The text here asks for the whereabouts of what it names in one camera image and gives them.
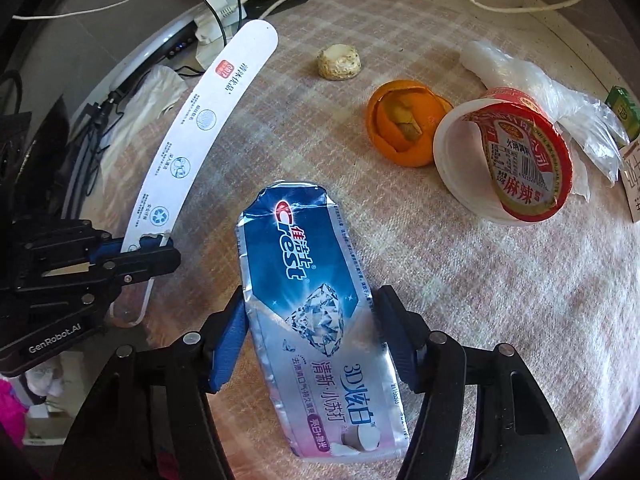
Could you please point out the green white milk carton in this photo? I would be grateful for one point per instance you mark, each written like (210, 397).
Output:
(627, 111)

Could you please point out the orange peel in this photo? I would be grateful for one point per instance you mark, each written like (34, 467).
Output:
(401, 120)

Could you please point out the pink checked fringed cloth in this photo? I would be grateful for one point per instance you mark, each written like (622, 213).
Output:
(565, 293)

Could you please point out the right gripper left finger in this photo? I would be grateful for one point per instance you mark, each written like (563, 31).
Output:
(223, 335)

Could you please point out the white power strip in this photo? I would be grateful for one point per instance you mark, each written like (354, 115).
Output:
(215, 27)

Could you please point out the white curved paper sleeve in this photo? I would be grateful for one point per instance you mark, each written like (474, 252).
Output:
(193, 132)

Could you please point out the red white instant cup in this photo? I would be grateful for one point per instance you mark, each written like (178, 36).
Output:
(502, 158)

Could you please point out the clear plastic bag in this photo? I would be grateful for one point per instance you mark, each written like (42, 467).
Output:
(588, 121)

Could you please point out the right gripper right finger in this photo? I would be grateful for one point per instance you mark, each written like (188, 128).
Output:
(406, 335)

